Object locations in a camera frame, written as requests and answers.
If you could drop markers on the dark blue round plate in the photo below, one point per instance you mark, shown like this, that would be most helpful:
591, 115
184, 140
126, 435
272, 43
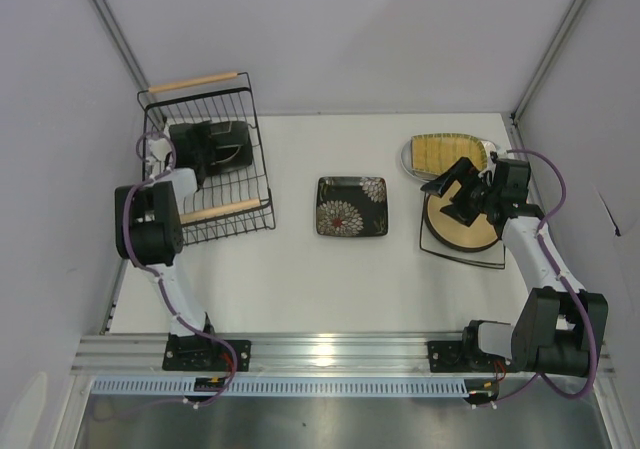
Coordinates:
440, 241

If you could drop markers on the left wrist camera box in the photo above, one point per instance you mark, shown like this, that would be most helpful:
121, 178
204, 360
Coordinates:
158, 151

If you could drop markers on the woven fan-shaped plate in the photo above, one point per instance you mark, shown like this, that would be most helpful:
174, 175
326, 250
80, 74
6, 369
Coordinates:
433, 154

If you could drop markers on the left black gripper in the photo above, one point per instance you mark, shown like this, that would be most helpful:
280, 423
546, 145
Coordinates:
204, 145

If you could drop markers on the black wire dish rack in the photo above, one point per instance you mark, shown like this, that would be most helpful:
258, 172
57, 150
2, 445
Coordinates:
232, 203

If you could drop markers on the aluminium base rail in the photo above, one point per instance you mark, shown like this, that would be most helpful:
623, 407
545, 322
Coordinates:
324, 355

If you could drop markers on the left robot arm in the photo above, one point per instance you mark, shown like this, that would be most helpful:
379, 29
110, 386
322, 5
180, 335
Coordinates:
149, 234

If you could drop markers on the white square plate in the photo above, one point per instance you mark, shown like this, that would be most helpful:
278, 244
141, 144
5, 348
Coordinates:
441, 236

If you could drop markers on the white slotted cable duct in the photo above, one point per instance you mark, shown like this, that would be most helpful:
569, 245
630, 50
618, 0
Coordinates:
262, 386

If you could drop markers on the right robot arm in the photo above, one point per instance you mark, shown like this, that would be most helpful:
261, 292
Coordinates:
560, 329

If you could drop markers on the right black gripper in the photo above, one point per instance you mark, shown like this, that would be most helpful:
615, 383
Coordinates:
463, 192

